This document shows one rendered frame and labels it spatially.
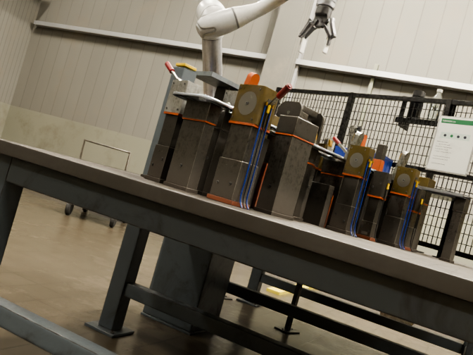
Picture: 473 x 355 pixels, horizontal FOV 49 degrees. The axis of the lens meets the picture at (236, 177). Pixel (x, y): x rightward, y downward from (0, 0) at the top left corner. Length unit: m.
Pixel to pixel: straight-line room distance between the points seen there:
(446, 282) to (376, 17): 5.41
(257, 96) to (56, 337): 0.88
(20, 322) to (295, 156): 0.98
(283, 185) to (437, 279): 0.74
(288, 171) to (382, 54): 4.55
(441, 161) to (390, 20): 3.51
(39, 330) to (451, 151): 2.22
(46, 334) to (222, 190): 0.64
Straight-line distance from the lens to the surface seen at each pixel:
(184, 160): 1.66
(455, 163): 2.98
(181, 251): 2.70
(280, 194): 1.71
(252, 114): 1.53
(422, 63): 6.09
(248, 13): 2.47
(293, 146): 1.71
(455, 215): 2.48
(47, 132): 8.19
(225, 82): 2.11
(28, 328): 1.65
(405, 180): 2.36
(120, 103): 7.46
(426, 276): 1.11
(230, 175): 1.53
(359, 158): 2.07
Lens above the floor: 0.74
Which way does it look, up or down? 2 degrees up
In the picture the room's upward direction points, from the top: 16 degrees clockwise
